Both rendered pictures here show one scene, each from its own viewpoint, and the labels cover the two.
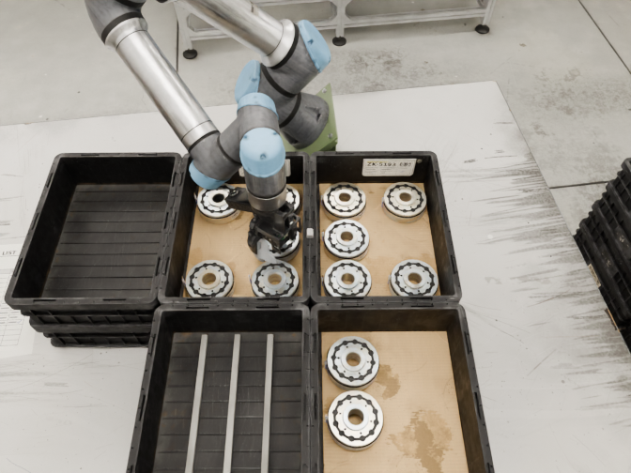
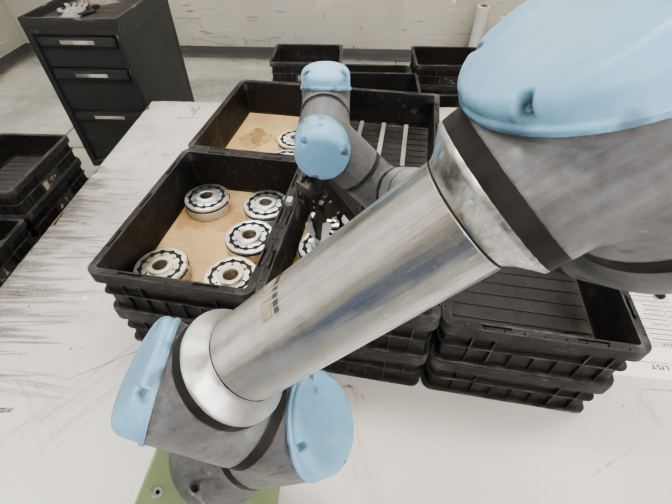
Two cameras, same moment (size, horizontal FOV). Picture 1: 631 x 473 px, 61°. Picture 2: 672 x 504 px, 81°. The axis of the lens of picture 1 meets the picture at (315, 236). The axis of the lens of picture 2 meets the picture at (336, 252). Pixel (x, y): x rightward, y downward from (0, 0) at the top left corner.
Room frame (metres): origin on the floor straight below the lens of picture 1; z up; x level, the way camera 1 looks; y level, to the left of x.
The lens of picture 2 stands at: (1.23, 0.22, 1.44)
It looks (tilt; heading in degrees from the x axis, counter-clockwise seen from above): 46 degrees down; 190
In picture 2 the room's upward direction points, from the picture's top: straight up
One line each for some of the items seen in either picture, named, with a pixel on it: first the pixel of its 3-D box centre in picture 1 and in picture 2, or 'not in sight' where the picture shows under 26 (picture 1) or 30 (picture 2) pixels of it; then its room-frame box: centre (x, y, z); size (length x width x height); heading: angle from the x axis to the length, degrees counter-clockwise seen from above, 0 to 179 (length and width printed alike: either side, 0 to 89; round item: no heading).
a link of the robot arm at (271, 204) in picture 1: (268, 190); not in sight; (0.64, 0.09, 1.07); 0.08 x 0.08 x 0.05
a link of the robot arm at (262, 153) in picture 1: (263, 161); (326, 104); (0.64, 0.09, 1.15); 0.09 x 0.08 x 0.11; 9
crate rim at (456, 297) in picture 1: (378, 221); (212, 212); (0.67, -0.14, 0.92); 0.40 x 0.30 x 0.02; 0
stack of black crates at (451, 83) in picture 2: not in sight; (441, 94); (-1.21, 0.42, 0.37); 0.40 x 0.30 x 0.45; 98
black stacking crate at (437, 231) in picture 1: (377, 235); (218, 230); (0.67, -0.14, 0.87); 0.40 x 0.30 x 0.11; 0
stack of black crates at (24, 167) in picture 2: not in sight; (35, 206); (0.18, -1.26, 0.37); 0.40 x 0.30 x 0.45; 8
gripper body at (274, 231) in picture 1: (273, 218); (324, 183); (0.63, 0.09, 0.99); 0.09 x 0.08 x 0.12; 53
